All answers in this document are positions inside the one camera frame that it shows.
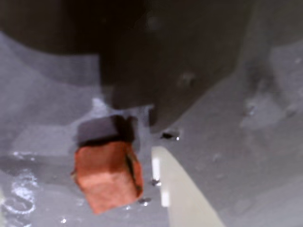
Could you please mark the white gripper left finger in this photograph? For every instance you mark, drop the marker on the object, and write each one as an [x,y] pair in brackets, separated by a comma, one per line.
[1,208]

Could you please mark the red cube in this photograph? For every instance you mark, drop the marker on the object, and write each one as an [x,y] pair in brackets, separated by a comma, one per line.
[106,179]

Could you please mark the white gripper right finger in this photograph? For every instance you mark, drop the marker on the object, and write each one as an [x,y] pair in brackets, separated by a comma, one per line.
[184,201]

